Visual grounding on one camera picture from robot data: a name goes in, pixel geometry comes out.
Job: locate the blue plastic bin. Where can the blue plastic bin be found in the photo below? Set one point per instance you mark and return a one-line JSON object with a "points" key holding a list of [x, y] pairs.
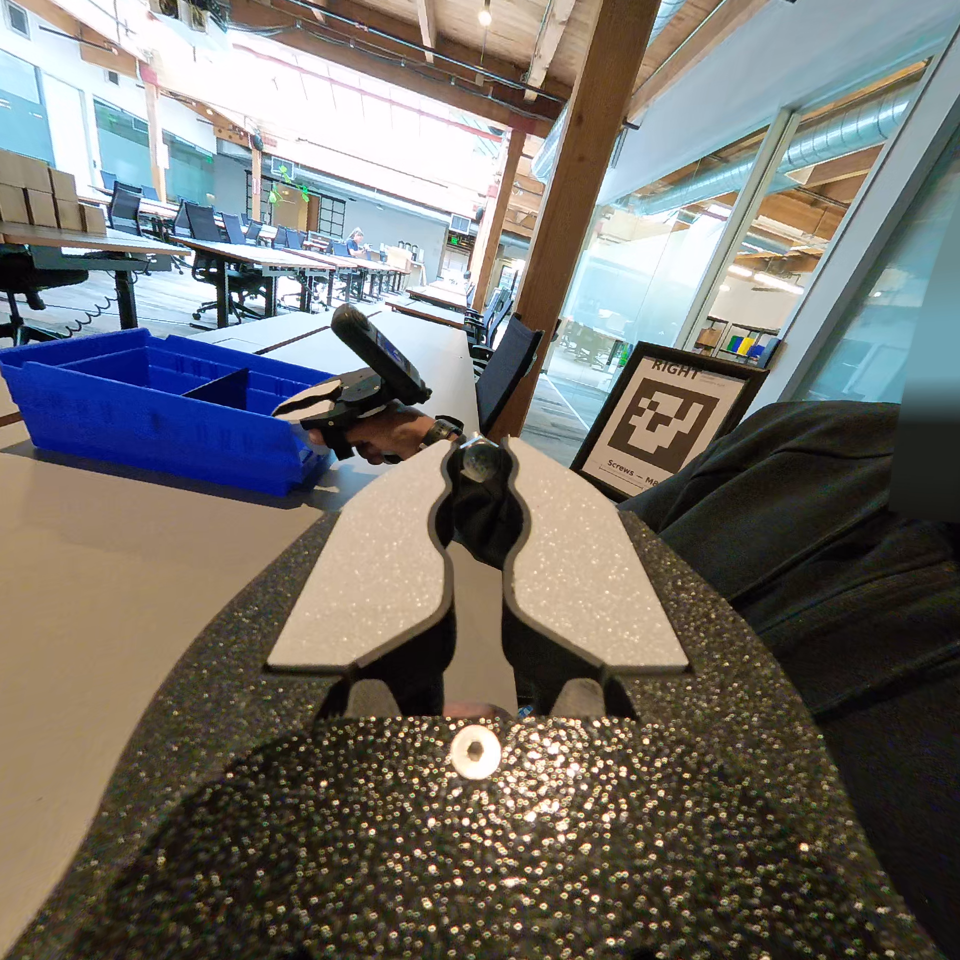
{"points": [[135, 413]]}

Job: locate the black office chair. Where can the black office chair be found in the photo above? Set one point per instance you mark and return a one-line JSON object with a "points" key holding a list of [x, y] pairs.
{"points": [[507, 368]]}

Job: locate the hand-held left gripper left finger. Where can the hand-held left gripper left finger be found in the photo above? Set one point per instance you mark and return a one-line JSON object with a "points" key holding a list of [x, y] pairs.
{"points": [[368, 578]]}

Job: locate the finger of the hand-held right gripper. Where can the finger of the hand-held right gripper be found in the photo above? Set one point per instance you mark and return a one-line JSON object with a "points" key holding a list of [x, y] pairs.
{"points": [[308, 399]]}

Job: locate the black framed marker sign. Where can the black framed marker sign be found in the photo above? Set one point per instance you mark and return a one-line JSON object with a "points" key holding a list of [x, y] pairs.
{"points": [[660, 420]]}

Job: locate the stack of cardboard boxes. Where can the stack of cardboard boxes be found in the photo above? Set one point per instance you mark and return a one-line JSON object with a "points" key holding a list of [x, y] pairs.
{"points": [[42, 192]]}

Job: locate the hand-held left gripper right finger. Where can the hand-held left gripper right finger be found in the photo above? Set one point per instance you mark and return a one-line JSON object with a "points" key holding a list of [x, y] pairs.
{"points": [[593, 585]]}

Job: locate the person's right hand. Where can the person's right hand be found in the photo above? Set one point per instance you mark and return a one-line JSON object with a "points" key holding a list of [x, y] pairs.
{"points": [[398, 435]]}

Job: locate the wooden pillar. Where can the wooden pillar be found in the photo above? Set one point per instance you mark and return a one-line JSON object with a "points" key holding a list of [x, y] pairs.
{"points": [[578, 195]]}

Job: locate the steel bolt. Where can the steel bolt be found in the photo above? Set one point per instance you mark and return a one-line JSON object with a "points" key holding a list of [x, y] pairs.
{"points": [[480, 459]]}

